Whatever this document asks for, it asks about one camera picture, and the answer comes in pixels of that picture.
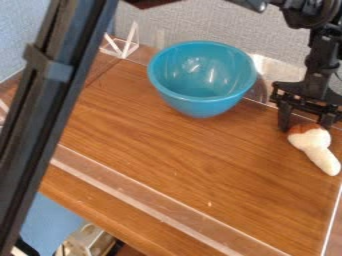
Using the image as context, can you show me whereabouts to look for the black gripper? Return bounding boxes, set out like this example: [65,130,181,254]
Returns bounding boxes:
[269,81,342,132]

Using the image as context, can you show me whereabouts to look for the brown white plush mushroom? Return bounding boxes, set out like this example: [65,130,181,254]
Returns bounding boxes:
[287,123,342,176]

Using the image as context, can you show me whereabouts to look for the dark robot arm link foreground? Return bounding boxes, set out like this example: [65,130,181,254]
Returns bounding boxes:
[0,0,117,256]

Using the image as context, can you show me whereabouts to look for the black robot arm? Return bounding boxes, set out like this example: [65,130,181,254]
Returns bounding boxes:
[227,0,342,131]

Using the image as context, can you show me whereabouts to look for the blue bowl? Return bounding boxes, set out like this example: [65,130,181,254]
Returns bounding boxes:
[146,41,257,118]

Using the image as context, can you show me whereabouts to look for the clear acrylic back barrier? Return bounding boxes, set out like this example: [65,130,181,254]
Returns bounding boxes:
[128,46,342,129]

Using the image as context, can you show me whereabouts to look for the clear acrylic barrier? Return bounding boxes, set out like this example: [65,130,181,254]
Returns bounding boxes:
[128,46,342,129]
[50,145,289,256]

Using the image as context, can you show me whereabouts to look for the clear acrylic front barrier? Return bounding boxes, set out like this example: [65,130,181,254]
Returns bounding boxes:
[50,145,289,256]

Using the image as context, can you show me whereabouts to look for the grey metal box under table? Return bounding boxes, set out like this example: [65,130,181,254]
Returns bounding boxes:
[54,223,116,256]

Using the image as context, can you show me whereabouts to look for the clear acrylic corner bracket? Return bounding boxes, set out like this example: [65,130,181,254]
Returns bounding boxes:
[100,22,138,59]

